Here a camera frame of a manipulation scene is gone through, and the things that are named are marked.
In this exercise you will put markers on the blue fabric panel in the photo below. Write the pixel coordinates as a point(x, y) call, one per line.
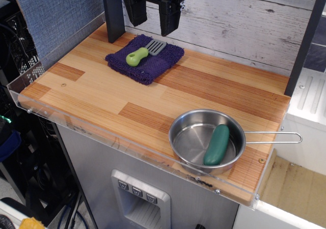
point(57, 26)

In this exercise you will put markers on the dark left vertical post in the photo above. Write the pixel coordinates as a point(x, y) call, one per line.
point(114, 19)

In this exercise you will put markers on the dark vertical post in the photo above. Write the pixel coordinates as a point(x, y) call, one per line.
point(305, 45)
point(114, 19)

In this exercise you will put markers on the green toy pickle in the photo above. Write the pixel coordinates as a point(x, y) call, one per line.
point(217, 146)

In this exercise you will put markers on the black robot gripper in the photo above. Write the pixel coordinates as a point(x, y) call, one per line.
point(169, 13)

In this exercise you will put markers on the small steel frying pan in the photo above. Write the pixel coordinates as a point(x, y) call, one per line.
point(190, 134)

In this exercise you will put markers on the dark right vertical post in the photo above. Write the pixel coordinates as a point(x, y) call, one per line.
point(305, 45)

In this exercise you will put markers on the green handled grey spatula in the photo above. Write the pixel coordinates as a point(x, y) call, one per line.
point(153, 48)

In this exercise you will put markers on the clear acrylic table guard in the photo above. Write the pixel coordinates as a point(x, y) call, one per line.
point(116, 123)

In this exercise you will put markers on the black plastic crate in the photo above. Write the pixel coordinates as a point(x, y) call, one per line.
point(18, 52)

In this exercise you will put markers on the silver toy fridge dispenser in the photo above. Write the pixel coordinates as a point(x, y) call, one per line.
point(141, 205)

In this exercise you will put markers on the purple knitted cloth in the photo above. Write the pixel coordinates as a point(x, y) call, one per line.
point(149, 67)

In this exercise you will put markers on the white toy sink counter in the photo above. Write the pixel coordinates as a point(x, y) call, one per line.
point(294, 192)

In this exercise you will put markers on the yellow object at bottom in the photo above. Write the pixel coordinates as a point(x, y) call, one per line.
point(31, 223)

